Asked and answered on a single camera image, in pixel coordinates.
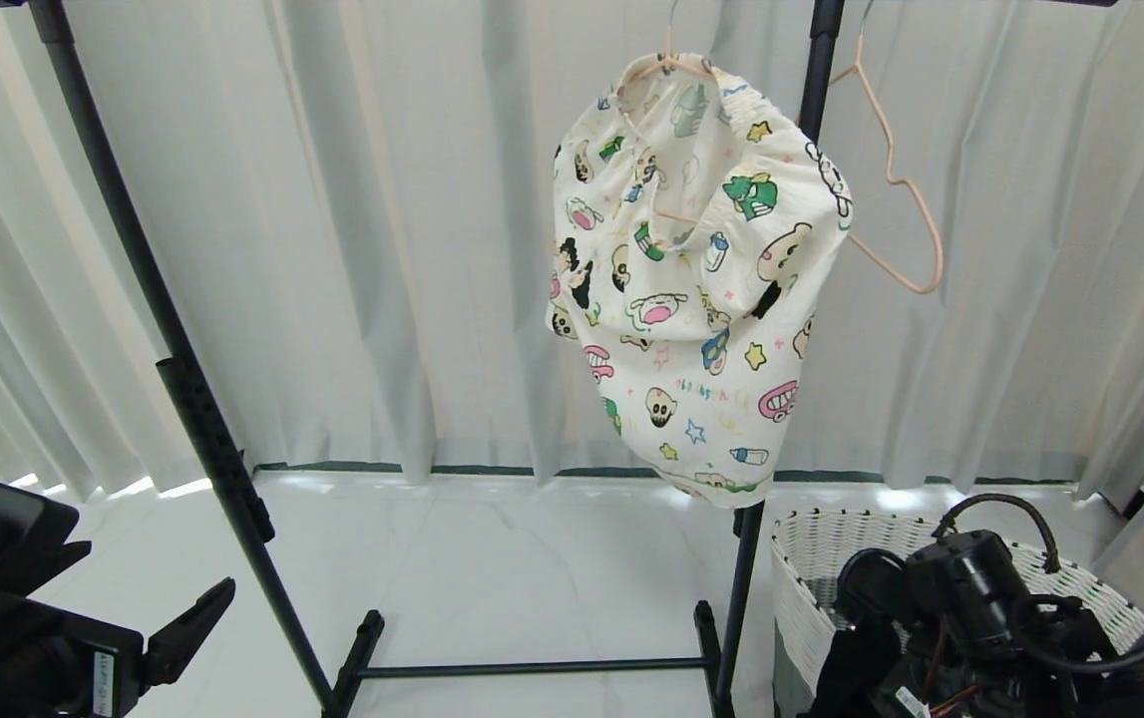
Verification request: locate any white curtain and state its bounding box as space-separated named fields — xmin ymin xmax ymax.
xmin=0 ymin=0 xmax=1144 ymax=520

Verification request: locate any cream printed garment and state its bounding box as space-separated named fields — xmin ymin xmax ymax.
xmin=545 ymin=52 xmax=854 ymax=510

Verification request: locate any pink clothes hanger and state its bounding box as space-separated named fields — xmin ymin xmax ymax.
xmin=624 ymin=0 xmax=719 ymax=225
xmin=828 ymin=0 xmax=945 ymax=296

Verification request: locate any black clothes rack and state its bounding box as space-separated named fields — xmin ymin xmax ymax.
xmin=28 ymin=0 xmax=844 ymax=718

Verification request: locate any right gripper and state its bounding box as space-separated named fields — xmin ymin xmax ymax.
xmin=869 ymin=646 xmax=1063 ymax=718

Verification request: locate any white laundry basket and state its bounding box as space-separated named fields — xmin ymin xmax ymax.
xmin=769 ymin=494 xmax=1144 ymax=718

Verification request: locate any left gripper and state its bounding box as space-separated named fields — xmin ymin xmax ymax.
xmin=0 ymin=576 xmax=237 ymax=718

